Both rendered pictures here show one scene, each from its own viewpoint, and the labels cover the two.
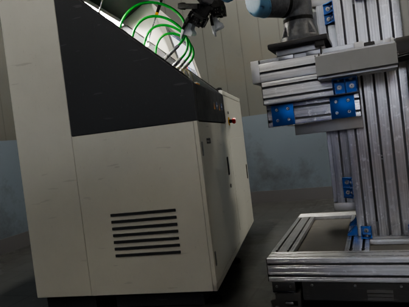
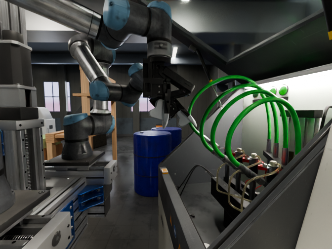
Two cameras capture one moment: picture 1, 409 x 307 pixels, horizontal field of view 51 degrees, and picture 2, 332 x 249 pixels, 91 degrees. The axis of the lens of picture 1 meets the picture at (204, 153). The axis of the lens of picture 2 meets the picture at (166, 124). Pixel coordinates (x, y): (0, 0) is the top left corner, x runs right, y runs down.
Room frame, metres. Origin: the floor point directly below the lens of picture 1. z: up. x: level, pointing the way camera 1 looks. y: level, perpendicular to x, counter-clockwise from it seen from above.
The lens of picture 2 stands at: (2.71, -0.33, 1.29)
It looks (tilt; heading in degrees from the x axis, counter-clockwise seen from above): 5 degrees down; 157
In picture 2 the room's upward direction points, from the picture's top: straight up
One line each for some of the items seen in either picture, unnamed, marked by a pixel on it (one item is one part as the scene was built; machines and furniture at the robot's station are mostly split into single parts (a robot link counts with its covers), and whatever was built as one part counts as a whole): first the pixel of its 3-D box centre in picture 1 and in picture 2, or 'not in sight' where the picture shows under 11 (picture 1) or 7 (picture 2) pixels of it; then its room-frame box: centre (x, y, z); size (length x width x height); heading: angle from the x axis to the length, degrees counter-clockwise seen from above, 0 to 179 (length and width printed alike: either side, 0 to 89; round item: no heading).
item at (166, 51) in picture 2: not in sight; (159, 53); (2.23, -0.14, 1.46); 0.08 x 0.08 x 0.05
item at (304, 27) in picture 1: (299, 31); (77, 146); (1.71, -0.43, 1.09); 0.15 x 0.15 x 0.10
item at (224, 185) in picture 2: not in sight; (243, 214); (2.30, 0.16, 0.91); 0.34 x 0.10 x 0.15; 167
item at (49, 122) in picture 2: not in sight; (41, 125); (-4.73, -2.26, 0.69); 0.75 x 0.61 x 1.39; 66
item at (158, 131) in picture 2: not in sight; (160, 154); (-0.02, 0.71, 0.47); 1.27 x 0.78 x 0.93; 151
